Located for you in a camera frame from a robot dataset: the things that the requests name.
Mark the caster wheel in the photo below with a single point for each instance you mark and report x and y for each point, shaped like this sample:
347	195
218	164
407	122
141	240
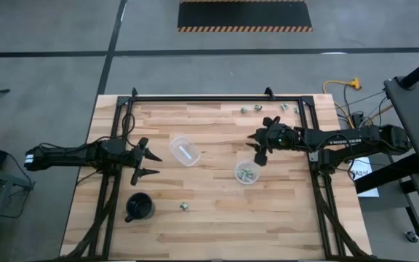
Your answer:
411	236

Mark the round clear plastic bin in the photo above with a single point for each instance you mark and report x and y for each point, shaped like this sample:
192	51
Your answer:
257	171

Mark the white paper sheet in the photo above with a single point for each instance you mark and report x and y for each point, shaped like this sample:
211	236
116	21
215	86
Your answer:
367	182

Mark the rectangular clear plastic bin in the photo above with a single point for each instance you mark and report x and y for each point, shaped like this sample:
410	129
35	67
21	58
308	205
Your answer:
178	145

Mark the green white sweetener packet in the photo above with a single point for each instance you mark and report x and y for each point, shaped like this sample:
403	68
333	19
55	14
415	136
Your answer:
244	110
284	106
244	176
184	206
296	110
251	172
257	107

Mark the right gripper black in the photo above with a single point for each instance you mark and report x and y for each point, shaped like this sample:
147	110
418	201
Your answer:
262	156

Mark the black hazard-striped floor mat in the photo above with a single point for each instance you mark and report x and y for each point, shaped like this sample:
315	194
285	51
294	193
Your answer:
244	14

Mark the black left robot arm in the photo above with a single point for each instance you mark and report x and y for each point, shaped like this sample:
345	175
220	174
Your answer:
60	156

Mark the black aluminium table frame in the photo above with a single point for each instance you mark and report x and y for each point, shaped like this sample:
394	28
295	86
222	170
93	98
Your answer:
213	98

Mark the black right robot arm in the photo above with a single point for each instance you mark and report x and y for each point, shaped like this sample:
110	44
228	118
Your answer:
344	140

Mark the black side table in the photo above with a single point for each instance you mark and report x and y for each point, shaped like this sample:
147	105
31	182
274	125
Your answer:
413	116

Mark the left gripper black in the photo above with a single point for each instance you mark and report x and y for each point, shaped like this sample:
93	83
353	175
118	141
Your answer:
138	160

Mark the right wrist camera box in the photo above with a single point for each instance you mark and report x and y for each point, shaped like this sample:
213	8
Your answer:
286	134

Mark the black stand base beam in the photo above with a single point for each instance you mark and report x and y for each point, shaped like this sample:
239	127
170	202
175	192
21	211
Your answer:
387	174

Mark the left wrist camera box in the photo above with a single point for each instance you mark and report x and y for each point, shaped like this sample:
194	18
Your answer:
113	145

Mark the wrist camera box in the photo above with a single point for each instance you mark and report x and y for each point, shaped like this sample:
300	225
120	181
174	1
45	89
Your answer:
113	145
286	134

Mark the black mug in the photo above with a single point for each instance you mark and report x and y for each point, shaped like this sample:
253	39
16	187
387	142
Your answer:
147	214

